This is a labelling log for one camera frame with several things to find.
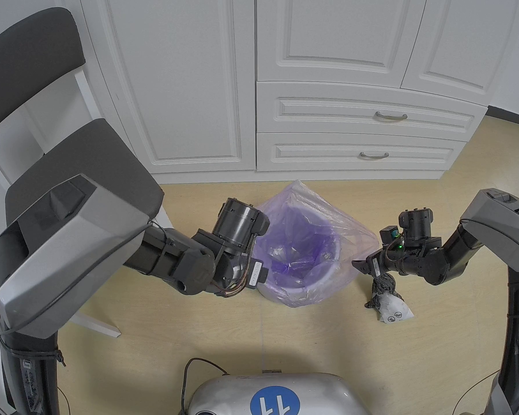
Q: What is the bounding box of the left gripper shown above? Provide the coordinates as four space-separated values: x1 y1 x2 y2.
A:
234 258 269 293

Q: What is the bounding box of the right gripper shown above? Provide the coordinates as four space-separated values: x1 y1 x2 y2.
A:
368 249 411 278

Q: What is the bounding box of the purple plastic bag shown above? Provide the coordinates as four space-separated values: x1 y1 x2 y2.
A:
255 180 381 309

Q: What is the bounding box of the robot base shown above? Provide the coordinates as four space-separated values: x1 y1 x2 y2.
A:
189 372 368 415

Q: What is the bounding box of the white trash bin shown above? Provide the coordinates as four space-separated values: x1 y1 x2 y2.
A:
257 208 343 303

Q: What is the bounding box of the crumpled black plastic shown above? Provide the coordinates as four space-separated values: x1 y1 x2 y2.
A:
364 273 405 310

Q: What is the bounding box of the crumpled white printed paper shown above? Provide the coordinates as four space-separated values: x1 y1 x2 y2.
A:
378 293 415 324

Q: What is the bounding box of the white wardrobe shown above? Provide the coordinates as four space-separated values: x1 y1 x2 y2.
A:
58 0 519 185

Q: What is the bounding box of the grey and white chair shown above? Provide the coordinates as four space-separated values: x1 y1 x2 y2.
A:
0 7 166 340

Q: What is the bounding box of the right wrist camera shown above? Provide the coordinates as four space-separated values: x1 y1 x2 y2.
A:
381 226 404 250

